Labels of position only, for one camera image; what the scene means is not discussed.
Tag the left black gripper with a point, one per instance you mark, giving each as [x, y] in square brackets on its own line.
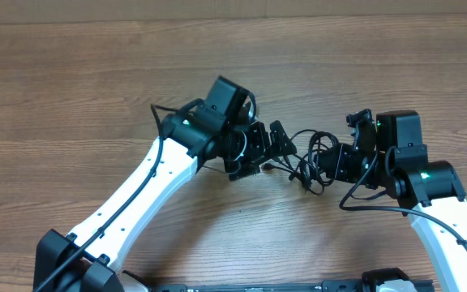
[262, 148]

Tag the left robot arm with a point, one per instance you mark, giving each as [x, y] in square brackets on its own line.
[222, 125]

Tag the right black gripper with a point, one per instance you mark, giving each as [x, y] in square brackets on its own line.
[340, 155]

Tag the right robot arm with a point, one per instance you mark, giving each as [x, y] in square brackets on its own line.
[388, 151]

